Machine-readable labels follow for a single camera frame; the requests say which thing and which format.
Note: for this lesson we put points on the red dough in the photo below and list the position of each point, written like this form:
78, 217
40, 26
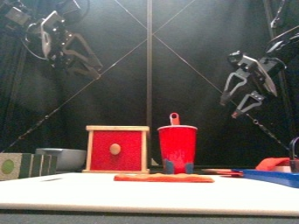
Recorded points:
163, 178

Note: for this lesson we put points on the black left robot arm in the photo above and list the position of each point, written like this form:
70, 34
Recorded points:
15, 14

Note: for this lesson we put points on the red spoon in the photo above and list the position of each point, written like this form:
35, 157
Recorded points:
175, 119

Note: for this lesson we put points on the red plastic cup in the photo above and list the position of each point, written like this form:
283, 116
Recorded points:
177, 145

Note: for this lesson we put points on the wooden box red drawer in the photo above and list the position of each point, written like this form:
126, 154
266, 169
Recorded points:
117, 137

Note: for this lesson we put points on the light blue bowl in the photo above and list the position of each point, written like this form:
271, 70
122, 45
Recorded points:
68, 159

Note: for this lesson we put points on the white cutting board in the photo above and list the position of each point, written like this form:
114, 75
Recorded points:
147, 195

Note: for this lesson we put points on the metal frame pole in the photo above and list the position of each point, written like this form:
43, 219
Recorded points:
150, 58

